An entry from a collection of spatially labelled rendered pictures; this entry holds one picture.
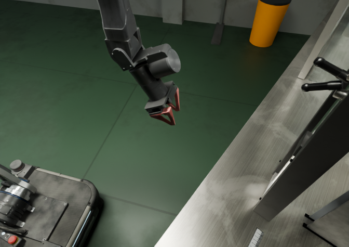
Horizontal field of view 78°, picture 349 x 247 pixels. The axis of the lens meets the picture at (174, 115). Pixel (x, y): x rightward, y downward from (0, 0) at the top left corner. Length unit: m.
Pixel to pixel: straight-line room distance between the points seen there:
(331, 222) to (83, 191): 1.25
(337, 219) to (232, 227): 0.24
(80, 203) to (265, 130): 1.12
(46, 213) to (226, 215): 1.10
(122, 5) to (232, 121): 1.73
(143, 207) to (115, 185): 0.27
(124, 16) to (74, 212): 1.20
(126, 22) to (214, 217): 0.55
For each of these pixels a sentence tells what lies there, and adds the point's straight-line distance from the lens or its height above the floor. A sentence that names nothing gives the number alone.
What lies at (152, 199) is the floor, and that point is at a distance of 1.65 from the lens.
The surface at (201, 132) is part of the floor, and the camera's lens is 1.94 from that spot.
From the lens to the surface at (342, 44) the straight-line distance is 1.10.
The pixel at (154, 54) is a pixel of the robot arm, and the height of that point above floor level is 1.27.
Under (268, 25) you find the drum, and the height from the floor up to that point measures 0.30.
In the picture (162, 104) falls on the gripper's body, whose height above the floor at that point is 1.14.
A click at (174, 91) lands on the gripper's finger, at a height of 1.13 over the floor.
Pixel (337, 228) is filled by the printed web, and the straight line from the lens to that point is 0.69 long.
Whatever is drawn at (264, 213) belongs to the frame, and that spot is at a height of 0.93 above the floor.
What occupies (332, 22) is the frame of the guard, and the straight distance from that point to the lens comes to 1.06.
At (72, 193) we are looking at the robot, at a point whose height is 0.24.
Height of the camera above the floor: 1.54
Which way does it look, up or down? 49 degrees down
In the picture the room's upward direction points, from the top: straight up
